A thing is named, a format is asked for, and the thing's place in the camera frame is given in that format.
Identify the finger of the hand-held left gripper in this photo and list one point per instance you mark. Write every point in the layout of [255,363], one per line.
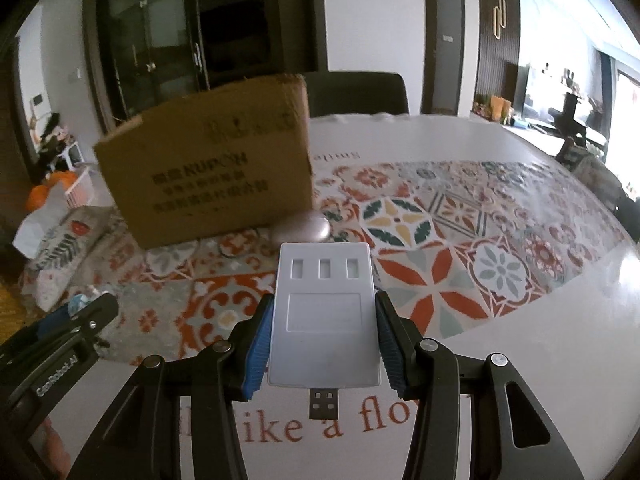
[92,317]
[57,321]

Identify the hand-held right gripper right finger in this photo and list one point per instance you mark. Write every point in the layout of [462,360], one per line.
[390,355]

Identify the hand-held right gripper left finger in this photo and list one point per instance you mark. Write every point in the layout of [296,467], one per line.
[257,360]

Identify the white USB card reader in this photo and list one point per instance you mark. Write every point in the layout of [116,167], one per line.
[325,320]

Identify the brown cardboard box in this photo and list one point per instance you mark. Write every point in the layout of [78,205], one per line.
[210,170]

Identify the floral patterned cushion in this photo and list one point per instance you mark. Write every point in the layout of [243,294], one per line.
[65,250]

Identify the orange pumpkin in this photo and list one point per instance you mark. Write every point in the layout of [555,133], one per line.
[37,199]
[62,178]

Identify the patterned tile-print table mat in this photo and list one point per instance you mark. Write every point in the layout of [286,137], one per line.
[450,240]

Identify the white basket with oranges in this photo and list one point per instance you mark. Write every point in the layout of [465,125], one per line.
[85,187]

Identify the silver oval case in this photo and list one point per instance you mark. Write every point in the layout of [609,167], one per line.
[305,227]

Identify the black chair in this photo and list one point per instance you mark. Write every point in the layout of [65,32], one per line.
[357,94]

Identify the orange paper bag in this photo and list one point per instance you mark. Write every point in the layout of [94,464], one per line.
[500,107]

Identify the dark glass-door cabinet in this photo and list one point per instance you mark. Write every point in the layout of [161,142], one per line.
[200,35]

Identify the grey door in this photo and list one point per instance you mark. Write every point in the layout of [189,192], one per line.
[445,45]

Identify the gold wall ornament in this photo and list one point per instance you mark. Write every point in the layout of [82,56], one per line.
[499,21]

